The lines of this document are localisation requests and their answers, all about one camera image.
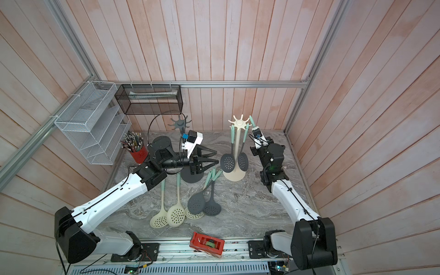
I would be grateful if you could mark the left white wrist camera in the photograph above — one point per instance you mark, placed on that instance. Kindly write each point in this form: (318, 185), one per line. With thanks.
(190, 140)

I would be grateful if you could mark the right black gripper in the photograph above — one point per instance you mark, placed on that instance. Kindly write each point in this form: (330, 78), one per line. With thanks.
(255, 152)

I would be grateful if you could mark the white wire mesh shelf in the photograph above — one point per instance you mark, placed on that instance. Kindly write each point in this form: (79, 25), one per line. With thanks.
(92, 125)

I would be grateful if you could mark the cream utensil rack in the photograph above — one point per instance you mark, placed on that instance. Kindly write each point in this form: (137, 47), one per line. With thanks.
(239, 127)

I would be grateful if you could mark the grey skimmer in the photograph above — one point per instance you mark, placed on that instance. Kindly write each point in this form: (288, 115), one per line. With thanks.
(212, 208)
(242, 159)
(228, 162)
(252, 121)

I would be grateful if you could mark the red pencil cup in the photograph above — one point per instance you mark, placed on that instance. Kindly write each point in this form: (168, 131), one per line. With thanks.
(134, 143)

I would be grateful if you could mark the red tape dispenser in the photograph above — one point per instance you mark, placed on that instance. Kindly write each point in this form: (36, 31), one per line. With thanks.
(207, 244)

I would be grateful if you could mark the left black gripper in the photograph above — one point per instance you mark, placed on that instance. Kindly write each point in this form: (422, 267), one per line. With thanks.
(196, 165)

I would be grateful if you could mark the grey solid spoon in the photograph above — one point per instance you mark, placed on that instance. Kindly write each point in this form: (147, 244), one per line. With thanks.
(197, 202)

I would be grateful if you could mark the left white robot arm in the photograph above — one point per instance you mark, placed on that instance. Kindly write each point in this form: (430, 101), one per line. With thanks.
(76, 231)

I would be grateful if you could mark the dark grey utensil rack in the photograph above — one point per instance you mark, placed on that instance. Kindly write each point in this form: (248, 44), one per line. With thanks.
(181, 125)

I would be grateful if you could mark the aluminium frame rail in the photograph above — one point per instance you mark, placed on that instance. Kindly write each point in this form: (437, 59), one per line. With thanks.
(220, 84)

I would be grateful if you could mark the cream skimmer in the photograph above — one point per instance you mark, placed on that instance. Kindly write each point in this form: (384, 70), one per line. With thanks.
(160, 220)
(193, 216)
(175, 215)

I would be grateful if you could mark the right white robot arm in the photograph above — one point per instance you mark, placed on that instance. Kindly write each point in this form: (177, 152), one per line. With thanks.
(313, 241)

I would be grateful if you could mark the black mesh wall basket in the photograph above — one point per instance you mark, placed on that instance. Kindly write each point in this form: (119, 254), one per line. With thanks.
(150, 99)

